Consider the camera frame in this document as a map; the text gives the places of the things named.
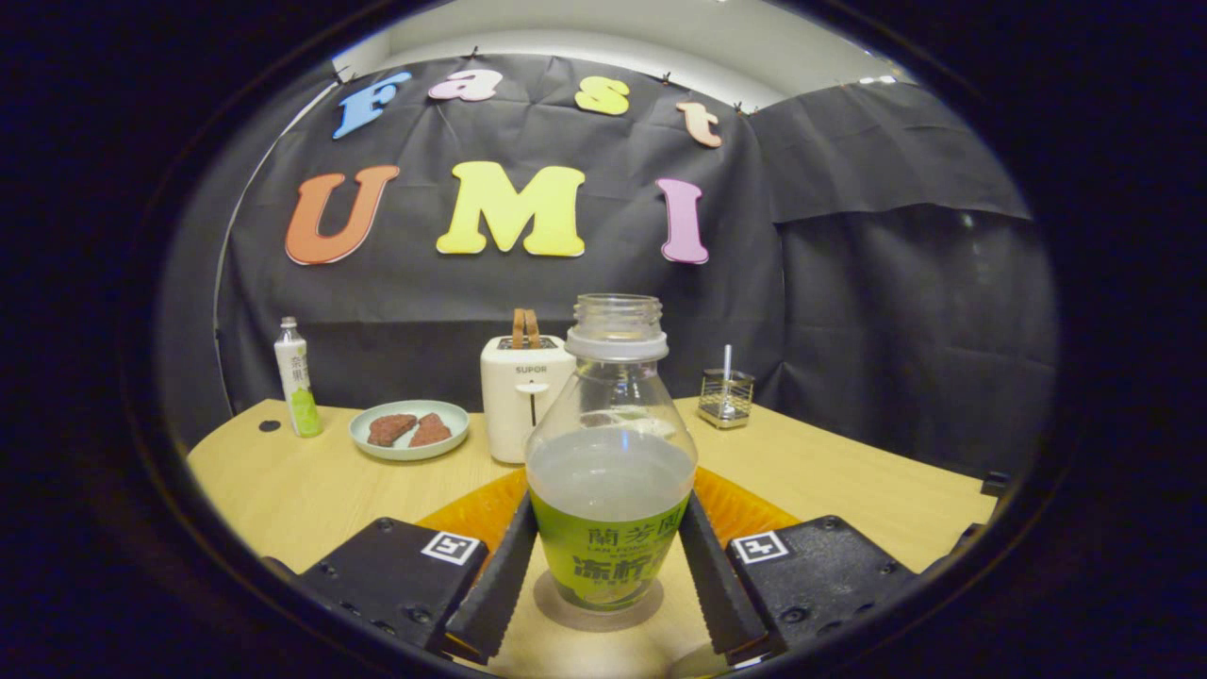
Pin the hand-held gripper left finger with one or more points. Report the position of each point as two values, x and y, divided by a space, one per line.
495 585

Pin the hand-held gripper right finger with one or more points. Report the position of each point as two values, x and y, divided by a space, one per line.
721 585

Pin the round brown coaster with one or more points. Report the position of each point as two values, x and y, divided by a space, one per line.
554 611

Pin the clear juice bottle green label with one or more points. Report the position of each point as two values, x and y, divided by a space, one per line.
611 471

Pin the slim white bottle green label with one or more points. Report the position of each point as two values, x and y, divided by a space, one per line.
297 377

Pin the pale green plate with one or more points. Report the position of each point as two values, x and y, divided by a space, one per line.
410 453

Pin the brown bread piece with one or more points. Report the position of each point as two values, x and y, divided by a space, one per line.
432 432
389 430

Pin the cream toaster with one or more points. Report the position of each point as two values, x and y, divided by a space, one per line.
514 405

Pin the white straw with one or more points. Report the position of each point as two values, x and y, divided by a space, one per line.
727 358

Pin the wooden table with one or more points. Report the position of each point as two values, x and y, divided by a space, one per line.
283 490

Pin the brown toast slice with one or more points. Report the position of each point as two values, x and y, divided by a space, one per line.
525 328

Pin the black backdrop cloth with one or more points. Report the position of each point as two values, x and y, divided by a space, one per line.
849 330

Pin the small black block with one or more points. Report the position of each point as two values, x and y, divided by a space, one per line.
996 484

